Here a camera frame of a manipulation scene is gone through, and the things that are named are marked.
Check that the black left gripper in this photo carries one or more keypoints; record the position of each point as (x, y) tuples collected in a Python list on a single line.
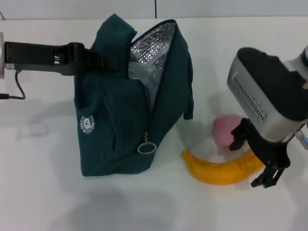
[(36, 56)]

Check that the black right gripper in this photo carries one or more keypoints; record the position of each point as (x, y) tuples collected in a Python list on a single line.
[(272, 154)]

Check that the yellow toy banana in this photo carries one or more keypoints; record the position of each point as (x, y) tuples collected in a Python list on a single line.
[(216, 175)]

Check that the pink toy peach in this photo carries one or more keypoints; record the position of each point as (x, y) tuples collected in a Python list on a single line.
[(223, 130)]

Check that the dark teal insulated lunch bag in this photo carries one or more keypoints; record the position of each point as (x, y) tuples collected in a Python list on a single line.
[(108, 120)]

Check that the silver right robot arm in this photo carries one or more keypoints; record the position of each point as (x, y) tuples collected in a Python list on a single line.
[(300, 65)]

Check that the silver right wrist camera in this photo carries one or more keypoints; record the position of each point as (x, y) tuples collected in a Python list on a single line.
[(264, 84)]

